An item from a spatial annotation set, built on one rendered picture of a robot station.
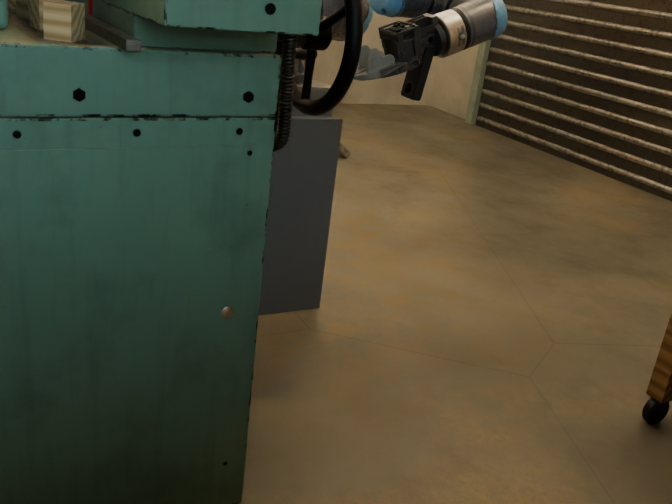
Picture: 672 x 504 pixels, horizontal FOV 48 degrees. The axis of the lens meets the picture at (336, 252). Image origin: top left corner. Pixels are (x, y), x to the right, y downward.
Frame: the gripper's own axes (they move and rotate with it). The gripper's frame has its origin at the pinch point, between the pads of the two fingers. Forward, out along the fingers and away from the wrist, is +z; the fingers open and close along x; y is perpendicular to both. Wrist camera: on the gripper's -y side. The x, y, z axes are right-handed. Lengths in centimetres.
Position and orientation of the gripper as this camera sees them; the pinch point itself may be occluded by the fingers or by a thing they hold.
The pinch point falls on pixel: (357, 78)
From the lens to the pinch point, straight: 155.0
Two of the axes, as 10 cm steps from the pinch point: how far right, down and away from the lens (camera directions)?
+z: -8.4, 4.1, -3.4
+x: 5.0, 3.9, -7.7
